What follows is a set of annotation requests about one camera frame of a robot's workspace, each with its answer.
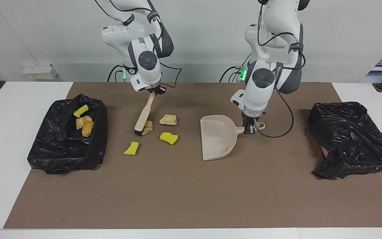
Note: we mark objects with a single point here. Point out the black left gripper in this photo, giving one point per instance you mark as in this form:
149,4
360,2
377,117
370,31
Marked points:
252,120

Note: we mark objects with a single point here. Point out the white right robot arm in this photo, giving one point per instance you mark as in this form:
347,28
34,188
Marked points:
148,63

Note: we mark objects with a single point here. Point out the black bag lined bin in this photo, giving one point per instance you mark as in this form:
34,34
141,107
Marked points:
45,149
350,139

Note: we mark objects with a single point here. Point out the small yellow sponge piece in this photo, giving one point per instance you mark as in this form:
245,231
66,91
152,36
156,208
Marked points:
131,148

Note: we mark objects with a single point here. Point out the yellow sponge wedge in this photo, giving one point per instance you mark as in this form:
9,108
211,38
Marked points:
168,137

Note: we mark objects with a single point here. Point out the brown table mat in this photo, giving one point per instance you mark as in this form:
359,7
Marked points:
144,199

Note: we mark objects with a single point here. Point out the pale beige bread chunk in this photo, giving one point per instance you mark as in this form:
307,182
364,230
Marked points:
168,120

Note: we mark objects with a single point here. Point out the striped croissant slice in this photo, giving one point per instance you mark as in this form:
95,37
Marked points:
149,127

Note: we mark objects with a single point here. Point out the beige plastic dustpan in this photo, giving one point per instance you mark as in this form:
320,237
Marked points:
217,139

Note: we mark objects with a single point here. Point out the orange fried nugget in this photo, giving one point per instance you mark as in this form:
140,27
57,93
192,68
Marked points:
88,129

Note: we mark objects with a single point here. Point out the beige hand brush black bristles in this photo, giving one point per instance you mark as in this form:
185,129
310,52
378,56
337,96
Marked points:
144,114

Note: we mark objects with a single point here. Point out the white wall socket box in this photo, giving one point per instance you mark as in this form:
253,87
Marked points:
40,71

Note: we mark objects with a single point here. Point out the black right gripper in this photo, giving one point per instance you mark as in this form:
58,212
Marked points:
157,89

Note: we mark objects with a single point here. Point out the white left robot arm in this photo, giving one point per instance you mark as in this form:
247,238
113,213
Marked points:
260,86

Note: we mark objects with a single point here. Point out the orange crusted bread chunk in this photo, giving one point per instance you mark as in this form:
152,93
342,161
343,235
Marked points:
81,122

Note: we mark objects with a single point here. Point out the yellow sponge with green pad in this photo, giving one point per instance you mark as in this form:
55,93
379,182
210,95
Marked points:
81,111

